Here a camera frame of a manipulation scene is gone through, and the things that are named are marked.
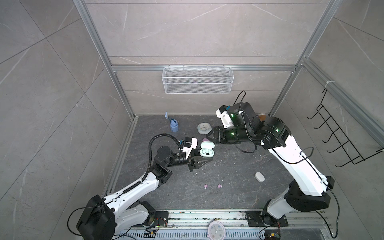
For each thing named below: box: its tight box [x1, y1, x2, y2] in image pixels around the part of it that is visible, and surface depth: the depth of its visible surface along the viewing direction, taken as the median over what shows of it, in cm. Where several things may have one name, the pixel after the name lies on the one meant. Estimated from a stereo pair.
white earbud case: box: [254, 171, 265, 183], surface depth 88 cm
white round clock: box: [207, 220, 226, 240], surface depth 70 cm
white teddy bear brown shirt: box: [259, 113, 266, 122], surface depth 107 cm
